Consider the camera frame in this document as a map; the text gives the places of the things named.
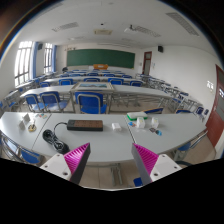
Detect green chalkboard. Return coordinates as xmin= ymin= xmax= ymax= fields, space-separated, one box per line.
xmin=66 ymin=48 xmax=136 ymax=69

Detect dark power strip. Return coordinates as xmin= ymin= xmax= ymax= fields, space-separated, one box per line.
xmin=66 ymin=119 xmax=104 ymax=132

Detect narrow window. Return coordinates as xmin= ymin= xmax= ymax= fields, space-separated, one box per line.
xmin=43 ymin=42 xmax=54 ymax=74

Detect blue curtain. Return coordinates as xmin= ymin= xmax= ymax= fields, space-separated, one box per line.
xmin=52 ymin=44 xmax=58 ymax=73
xmin=32 ymin=41 xmax=40 ymax=79

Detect wooden lectern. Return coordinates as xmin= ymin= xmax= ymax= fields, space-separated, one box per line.
xmin=92 ymin=63 xmax=110 ymax=71

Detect grey classroom desks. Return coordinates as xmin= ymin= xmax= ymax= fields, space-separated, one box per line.
xmin=3 ymin=68 xmax=201 ymax=114

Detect large window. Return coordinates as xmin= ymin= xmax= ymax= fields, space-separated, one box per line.
xmin=13 ymin=41 xmax=34 ymax=88

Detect green and white flat box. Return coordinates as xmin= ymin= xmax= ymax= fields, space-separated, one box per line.
xmin=126 ymin=111 xmax=149 ymax=121

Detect small white box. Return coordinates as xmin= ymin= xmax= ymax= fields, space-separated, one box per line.
xmin=150 ymin=116 xmax=160 ymax=128

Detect ceiling projector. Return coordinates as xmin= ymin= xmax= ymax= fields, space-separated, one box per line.
xmin=123 ymin=24 xmax=138 ymax=34

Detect ceiling air conditioner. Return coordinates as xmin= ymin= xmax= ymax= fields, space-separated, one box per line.
xmin=93 ymin=28 xmax=113 ymax=36

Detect blue classroom chairs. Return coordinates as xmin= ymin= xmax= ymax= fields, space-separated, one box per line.
xmin=0 ymin=68 xmax=214 ymax=188

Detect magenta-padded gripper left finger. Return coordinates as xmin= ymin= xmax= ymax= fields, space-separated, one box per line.
xmin=39 ymin=142 xmax=92 ymax=185

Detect ceiling lights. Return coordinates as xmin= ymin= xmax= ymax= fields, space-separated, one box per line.
xmin=51 ymin=11 xmax=201 ymax=44

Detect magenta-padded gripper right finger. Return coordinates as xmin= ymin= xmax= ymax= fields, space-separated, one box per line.
xmin=131 ymin=142 xmax=183 ymax=186

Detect brown door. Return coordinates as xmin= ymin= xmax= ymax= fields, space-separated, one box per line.
xmin=205 ymin=64 xmax=224 ymax=148
xmin=142 ymin=51 xmax=153 ymax=76

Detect black power cable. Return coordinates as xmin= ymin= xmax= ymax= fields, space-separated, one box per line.
xmin=42 ymin=121 xmax=71 ymax=155

